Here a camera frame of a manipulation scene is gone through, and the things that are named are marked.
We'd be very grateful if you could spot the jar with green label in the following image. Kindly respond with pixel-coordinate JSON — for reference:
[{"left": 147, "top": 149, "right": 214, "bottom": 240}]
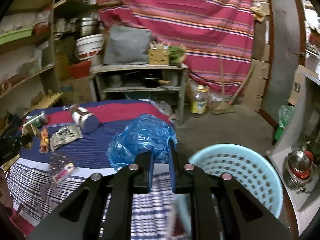
[{"left": 22, "top": 111, "right": 49, "bottom": 128}]

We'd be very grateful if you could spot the jar with brown contents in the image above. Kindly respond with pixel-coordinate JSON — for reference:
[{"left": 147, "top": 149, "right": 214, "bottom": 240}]
[{"left": 69, "top": 105, "right": 100, "bottom": 133}]

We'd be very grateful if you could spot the striped plaid tablecloth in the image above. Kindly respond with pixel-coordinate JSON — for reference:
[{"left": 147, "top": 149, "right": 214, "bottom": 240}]
[{"left": 7, "top": 100, "right": 183, "bottom": 239}]

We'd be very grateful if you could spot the yellow utensil holder box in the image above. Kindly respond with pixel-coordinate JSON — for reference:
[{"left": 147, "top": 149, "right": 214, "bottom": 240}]
[{"left": 148, "top": 41, "right": 170, "bottom": 66}]

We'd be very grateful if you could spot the grey cushion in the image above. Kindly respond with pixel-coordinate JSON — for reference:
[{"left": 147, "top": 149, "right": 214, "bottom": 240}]
[{"left": 103, "top": 25, "right": 153, "bottom": 65}]

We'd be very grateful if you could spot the green plastic tray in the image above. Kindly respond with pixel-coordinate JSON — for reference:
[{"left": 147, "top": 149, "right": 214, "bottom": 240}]
[{"left": 0, "top": 28, "right": 33, "bottom": 45}]

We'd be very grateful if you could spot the light blue plastic basket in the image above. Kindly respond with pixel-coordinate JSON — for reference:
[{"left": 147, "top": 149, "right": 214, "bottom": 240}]
[{"left": 189, "top": 144, "right": 284, "bottom": 218}]

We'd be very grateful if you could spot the grey low shelf unit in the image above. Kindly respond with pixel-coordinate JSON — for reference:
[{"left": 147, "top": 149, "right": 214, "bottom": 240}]
[{"left": 90, "top": 64, "right": 188, "bottom": 124}]

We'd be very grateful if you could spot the cardboard box under bucket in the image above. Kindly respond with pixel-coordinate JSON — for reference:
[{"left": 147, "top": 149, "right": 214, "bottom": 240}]
[{"left": 60, "top": 75, "right": 97, "bottom": 105}]

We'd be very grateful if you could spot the person left hand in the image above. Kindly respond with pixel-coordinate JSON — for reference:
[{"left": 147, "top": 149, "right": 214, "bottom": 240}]
[{"left": 0, "top": 168, "right": 13, "bottom": 209}]

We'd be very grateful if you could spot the purple blister pack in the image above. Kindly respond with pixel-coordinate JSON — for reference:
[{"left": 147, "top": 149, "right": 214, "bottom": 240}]
[{"left": 48, "top": 152, "right": 75, "bottom": 184}]

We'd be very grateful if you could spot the red striped hanging cloth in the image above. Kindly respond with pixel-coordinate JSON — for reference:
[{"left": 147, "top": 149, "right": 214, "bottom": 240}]
[{"left": 96, "top": 0, "right": 254, "bottom": 95}]

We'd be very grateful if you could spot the white plastic bucket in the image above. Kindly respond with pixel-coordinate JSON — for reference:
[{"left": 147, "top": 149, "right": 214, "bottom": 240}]
[{"left": 75, "top": 34, "right": 104, "bottom": 61}]

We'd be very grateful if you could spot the white black calligraphy packet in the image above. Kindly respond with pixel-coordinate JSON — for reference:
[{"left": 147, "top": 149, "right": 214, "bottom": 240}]
[{"left": 50, "top": 125, "right": 83, "bottom": 152}]

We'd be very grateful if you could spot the steel bowls stack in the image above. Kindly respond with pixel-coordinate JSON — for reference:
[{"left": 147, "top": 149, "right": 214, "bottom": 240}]
[{"left": 283, "top": 150, "right": 313, "bottom": 193}]

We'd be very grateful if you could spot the red plastic basin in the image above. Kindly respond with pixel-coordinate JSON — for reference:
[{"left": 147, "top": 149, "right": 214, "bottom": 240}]
[{"left": 69, "top": 61, "right": 91, "bottom": 79}]

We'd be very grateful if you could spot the steel pot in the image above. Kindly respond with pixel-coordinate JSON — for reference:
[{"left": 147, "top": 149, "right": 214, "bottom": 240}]
[{"left": 75, "top": 17, "right": 99, "bottom": 37}]

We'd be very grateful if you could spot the small crumpled brown paper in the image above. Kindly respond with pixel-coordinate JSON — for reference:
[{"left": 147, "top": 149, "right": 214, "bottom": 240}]
[{"left": 22, "top": 124, "right": 41, "bottom": 139}]

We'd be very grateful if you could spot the small orange snack packet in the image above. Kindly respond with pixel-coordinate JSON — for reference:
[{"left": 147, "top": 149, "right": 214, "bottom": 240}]
[{"left": 39, "top": 128, "right": 50, "bottom": 154}]

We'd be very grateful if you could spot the green bag bin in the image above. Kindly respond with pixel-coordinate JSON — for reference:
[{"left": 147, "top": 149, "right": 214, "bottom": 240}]
[{"left": 274, "top": 106, "right": 295, "bottom": 141}]

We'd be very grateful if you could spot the black wok pan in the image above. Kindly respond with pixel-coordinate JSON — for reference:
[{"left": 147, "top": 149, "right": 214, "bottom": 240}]
[{"left": 141, "top": 77, "right": 171, "bottom": 88}]

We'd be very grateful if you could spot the yellow label oil jug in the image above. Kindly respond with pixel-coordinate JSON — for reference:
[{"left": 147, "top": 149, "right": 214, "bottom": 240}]
[{"left": 190, "top": 85, "right": 208, "bottom": 115}]

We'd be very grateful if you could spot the blue plastic bag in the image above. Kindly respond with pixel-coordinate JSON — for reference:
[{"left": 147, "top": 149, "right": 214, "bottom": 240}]
[{"left": 106, "top": 114, "right": 178, "bottom": 171}]

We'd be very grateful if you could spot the egg carton tray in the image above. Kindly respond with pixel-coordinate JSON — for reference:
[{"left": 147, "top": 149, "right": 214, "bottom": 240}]
[{"left": 30, "top": 93, "right": 63, "bottom": 111}]

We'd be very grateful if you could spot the broom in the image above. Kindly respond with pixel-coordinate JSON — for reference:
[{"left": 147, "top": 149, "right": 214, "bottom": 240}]
[{"left": 211, "top": 52, "right": 256, "bottom": 115}]

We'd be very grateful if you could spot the wooden wall shelf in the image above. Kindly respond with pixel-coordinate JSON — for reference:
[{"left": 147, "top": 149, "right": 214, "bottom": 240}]
[{"left": 1, "top": 0, "right": 60, "bottom": 116}]

